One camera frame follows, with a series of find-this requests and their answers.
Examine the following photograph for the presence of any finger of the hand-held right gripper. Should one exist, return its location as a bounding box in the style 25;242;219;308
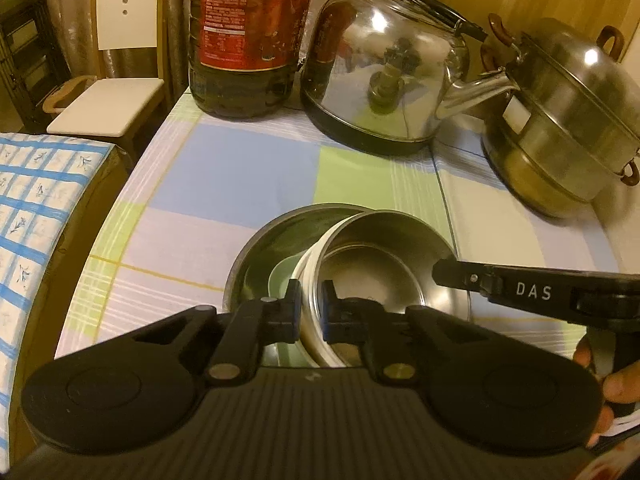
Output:
432;258;501;304

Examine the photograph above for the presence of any wooden loop handle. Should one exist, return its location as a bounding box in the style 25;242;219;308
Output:
42;75;96;113

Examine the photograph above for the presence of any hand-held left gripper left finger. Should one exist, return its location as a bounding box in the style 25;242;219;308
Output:
132;280;303;386

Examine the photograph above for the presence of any cooking oil bottle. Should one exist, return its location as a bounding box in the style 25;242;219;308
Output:
188;0;321;120

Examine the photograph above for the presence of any pastel checked tablecloth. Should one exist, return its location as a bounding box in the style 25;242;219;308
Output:
55;87;621;366

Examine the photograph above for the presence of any red white printed cloth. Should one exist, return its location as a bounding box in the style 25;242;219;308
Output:
590;412;640;480

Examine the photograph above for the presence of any blue grid patterned cloth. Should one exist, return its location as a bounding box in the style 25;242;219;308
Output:
0;132;118;411

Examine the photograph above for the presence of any wide stainless steel basin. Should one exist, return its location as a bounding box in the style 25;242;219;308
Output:
223;203;473;368

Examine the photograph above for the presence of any white wooden chair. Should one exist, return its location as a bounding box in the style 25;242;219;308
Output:
46;0;168;138

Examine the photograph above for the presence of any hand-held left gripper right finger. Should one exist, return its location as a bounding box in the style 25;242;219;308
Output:
321;280;482;386

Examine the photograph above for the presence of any beige patterned curtain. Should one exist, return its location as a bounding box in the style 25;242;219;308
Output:
40;0;191;96

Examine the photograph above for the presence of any stainless steel kettle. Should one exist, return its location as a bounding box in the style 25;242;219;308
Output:
300;0;521;157

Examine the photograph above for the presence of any green square plate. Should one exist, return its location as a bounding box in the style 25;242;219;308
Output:
266;255;321;367

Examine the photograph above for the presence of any beige plastic bowl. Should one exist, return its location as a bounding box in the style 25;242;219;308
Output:
291;217;362;368

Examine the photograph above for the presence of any stainless steel steamer pot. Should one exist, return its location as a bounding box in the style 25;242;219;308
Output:
480;12;640;219

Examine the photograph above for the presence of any person's right hand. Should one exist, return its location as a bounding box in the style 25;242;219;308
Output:
572;336;640;448

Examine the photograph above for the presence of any stainless steel bowl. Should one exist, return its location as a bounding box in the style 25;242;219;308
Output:
306;211;458;361

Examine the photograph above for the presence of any dark shelf rack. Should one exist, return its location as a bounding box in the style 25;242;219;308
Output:
0;0;68;133

